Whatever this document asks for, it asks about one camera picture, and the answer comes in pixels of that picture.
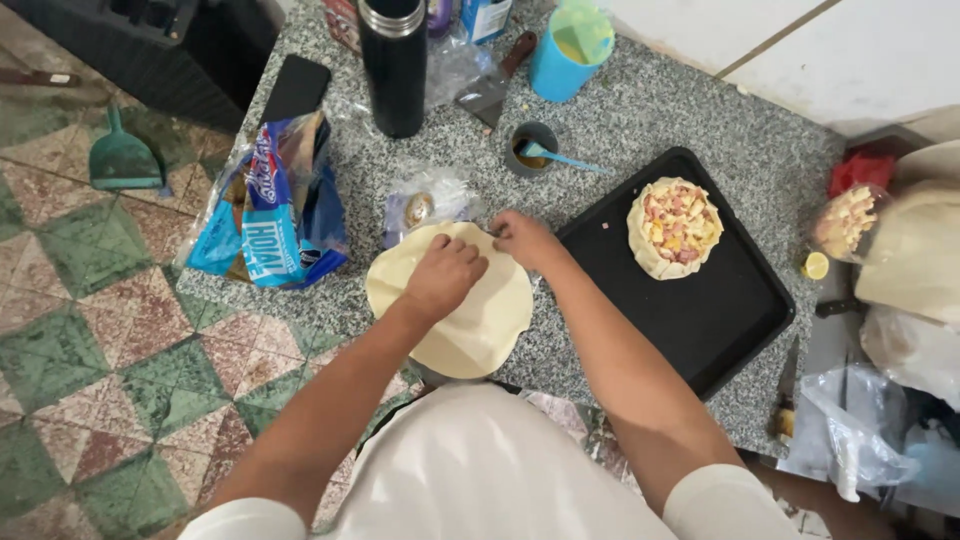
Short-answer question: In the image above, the person's left hand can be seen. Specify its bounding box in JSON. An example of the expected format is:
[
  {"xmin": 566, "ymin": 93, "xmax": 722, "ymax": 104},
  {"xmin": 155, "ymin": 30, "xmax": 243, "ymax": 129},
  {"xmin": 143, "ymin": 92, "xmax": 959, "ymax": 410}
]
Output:
[{"xmin": 401, "ymin": 232, "xmax": 490, "ymax": 325}]

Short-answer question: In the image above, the person's right hand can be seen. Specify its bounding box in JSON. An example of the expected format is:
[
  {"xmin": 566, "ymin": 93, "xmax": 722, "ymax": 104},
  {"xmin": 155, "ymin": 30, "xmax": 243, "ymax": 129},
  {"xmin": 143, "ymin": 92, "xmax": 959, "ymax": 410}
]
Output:
[{"xmin": 489, "ymin": 210, "xmax": 564, "ymax": 276}]

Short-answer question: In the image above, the round raw dough disc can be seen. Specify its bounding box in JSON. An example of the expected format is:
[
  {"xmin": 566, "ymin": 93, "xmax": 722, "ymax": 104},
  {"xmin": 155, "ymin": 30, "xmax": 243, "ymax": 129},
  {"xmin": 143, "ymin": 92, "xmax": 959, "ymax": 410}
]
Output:
[{"xmin": 365, "ymin": 221, "xmax": 535, "ymax": 381}]

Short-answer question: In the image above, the small clear plastic wrapper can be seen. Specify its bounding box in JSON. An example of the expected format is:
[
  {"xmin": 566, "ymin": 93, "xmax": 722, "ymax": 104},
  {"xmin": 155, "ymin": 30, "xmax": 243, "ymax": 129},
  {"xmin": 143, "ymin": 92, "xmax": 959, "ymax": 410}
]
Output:
[{"xmin": 382, "ymin": 166, "xmax": 485, "ymax": 250}]

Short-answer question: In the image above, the small grey cup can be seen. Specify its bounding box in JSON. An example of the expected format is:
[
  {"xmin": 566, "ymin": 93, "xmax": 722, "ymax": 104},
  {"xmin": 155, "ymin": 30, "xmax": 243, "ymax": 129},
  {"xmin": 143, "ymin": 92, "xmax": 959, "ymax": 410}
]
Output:
[{"xmin": 504, "ymin": 121, "xmax": 561, "ymax": 179}]

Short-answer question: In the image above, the blue pastry brush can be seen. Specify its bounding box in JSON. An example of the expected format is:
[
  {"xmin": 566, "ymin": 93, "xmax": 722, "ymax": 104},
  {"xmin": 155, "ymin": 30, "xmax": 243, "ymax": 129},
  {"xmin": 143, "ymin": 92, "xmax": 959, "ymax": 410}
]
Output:
[{"xmin": 519, "ymin": 140, "xmax": 610, "ymax": 174}]

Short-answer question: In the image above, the blue cup with green lid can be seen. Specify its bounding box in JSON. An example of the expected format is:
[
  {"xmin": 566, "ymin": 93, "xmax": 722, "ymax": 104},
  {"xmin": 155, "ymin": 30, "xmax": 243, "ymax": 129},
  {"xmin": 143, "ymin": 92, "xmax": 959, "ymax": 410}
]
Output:
[{"xmin": 528, "ymin": 0, "xmax": 616, "ymax": 104}]

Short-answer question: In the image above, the filled ham cheese pastry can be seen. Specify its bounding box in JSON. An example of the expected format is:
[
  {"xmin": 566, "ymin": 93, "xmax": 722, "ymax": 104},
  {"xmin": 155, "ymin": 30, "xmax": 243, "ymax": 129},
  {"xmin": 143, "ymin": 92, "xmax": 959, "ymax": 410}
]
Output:
[{"xmin": 626, "ymin": 176, "xmax": 726, "ymax": 282}]

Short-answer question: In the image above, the black thermos flask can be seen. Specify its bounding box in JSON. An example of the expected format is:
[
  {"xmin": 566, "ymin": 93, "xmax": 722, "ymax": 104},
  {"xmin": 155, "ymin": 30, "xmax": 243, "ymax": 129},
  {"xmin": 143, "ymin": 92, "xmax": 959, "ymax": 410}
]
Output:
[{"xmin": 356, "ymin": 0, "xmax": 429, "ymax": 140}]

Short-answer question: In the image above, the blue dough package bag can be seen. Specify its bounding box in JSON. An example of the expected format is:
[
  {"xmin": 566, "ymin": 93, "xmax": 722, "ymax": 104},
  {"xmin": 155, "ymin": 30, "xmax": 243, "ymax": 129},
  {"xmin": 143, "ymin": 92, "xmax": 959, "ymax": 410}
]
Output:
[{"xmin": 174, "ymin": 111, "xmax": 351, "ymax": 291}]

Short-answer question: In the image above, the blue and white carton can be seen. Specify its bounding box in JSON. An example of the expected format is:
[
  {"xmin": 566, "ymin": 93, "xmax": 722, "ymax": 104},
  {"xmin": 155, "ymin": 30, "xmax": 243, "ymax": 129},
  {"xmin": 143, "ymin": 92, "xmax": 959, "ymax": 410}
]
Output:
[{"xmin": 459, "ymin": 0, "xmax": 514, "ymax": 46}]

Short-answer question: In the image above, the black baking tray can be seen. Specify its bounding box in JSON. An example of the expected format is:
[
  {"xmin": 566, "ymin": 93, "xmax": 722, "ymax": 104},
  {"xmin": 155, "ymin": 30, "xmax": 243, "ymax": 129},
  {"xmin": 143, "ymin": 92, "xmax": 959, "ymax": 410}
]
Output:
[{"xmin": 553, "ymin": 146, "xmax": 798, "ymax": 402}]

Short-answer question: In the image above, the person's white shirt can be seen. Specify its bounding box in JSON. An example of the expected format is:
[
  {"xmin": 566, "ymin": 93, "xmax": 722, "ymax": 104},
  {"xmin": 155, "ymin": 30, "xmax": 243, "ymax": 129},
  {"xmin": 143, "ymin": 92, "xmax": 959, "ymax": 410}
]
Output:
[{"xmin": 177, "ymin": 382, "xmax": 804, "ymax": 540}]

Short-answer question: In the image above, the purple bottle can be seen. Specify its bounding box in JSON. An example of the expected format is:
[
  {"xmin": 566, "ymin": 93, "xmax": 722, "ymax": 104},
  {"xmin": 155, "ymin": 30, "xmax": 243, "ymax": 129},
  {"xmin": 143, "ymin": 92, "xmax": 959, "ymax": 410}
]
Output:
[{"xmin": 427, "ymin": 0, "xmax": 455, "ymax": 40}]

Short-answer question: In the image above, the black phone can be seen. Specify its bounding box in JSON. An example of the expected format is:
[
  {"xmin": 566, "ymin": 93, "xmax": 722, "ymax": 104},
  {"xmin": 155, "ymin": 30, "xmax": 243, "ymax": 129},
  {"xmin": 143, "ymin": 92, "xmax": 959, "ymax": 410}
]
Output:
[{"xmin": 257, "ymin": 54, "xmax": 333, "ymax": 129}]

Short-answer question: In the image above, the red printed packet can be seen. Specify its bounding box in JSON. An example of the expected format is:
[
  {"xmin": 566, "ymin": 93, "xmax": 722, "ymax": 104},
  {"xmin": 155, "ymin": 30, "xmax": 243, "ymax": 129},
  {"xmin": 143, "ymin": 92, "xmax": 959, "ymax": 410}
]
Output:
[{"xmin": 322, "ymin": 0, "xmax": 363, "ymax": 55}]

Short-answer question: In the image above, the black cabinet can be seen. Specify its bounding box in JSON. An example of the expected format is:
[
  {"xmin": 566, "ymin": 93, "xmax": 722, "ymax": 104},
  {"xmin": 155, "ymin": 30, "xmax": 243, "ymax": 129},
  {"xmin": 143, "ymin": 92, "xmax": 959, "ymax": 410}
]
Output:
[{"xmin": 0, "ymin": 0, "xmax": 282, "ymax": 135}]

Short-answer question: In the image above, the glass bowl of diced filling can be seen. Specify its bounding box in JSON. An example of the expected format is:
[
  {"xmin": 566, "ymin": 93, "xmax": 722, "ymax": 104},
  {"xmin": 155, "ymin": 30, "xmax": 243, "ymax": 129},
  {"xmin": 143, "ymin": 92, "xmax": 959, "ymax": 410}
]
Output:
[{"xmin": 810, "ymin": 182, "xmax": 894, "ymax": 264}]

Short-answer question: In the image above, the green dustpan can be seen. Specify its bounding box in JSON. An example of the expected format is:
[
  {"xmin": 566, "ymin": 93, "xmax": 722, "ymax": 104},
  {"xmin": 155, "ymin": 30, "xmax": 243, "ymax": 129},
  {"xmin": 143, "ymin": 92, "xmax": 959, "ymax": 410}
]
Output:
[{"xmin": 87, "ymin": 101, "xmax": 165, "ymax": 192}]

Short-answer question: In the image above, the red plastic bag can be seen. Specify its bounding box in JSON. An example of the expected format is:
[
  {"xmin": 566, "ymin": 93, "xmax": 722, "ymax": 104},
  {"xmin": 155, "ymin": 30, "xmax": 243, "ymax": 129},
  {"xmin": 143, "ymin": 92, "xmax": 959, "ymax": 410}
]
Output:
[{"xmin": 827, "ymin": 150, "xmax": 897, "ymax": 200}]

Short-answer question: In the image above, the crumpled clear plastic bag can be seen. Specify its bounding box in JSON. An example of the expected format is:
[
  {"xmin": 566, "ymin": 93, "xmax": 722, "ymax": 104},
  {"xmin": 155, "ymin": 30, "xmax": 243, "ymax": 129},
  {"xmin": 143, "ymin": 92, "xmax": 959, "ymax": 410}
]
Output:
[{"xmin": 780, "ymin": 363, "xmax": 924, "ymax": 504}]

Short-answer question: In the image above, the cream cloth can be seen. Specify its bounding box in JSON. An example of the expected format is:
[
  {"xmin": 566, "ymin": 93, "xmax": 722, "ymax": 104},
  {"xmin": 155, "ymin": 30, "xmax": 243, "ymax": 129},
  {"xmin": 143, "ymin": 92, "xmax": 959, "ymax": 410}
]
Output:
[{"xmin": 855, "ymin": 138, "xmax": 960, "ymax": 327}]

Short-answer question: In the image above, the white plastic bag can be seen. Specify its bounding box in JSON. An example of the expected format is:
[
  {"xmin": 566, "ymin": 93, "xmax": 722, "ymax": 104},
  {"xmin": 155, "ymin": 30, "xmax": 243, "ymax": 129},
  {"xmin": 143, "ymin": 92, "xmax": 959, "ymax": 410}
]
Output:
[{"xmin": 860, "ymin": 303, "xmax": 960, "ymax": 410}]

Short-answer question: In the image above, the metal spatula with brown handle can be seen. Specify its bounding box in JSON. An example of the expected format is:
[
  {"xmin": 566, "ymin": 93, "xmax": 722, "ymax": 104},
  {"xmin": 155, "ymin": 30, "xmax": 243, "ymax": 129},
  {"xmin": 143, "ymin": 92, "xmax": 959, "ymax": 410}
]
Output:
[{"xmin": 455, "ymin": 30, "xmax": 539, "ymax": 130}]

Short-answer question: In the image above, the knife with wooden handle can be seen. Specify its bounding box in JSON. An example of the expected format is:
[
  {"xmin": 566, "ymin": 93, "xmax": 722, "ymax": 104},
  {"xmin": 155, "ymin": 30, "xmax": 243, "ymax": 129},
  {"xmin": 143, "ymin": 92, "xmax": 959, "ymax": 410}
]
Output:
[{"xmin": 772, "ymin": 333, "xmax": 802, "ymax": 444}]

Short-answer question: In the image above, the black handled knife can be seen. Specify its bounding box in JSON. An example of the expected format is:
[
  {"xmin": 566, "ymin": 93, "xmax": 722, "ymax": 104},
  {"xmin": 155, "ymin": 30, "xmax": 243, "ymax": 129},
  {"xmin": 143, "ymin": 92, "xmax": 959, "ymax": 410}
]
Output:
[{"xmin": 813, "ymin": 297, "xmax": 871, "ymax": 320}]

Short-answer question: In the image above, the brown broom handle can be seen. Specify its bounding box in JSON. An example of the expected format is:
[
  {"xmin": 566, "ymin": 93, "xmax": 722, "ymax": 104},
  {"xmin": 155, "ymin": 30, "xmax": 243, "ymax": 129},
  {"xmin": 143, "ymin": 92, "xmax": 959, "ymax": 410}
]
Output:
[{"xmin": 0, "ymin": 67, "xmax": 82, "ymax": 89}]

